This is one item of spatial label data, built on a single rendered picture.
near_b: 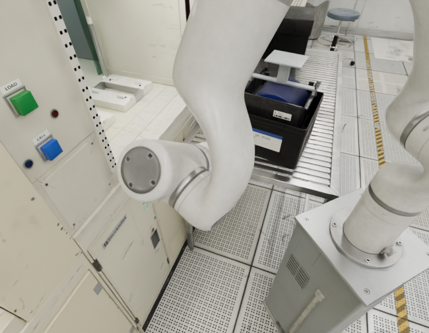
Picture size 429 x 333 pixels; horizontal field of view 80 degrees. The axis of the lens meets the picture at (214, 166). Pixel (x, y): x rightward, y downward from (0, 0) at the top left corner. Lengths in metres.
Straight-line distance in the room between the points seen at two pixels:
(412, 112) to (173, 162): 0.45
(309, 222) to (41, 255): 0.69
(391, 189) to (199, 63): 0.51
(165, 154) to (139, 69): 0.97
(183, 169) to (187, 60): 0.14
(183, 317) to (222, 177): 1.23
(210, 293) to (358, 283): 0.88
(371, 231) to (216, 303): 0.95
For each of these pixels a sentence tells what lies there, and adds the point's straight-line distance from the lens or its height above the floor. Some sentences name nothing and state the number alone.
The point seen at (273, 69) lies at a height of 0.86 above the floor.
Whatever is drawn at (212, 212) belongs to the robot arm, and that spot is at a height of 1.15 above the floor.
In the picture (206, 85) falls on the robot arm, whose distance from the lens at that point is 0.28.
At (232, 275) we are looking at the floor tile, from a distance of 1.54.
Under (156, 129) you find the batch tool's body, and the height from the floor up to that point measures 0.87.
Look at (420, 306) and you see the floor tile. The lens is 1.81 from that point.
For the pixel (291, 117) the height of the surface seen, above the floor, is 0.94.
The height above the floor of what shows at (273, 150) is 0.81.
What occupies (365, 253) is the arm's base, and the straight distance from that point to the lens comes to 0.83.
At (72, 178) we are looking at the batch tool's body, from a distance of 0.65.
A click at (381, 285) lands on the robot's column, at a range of 0.82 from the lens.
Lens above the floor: 1.42
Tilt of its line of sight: 44 degrees down
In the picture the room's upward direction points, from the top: straight up
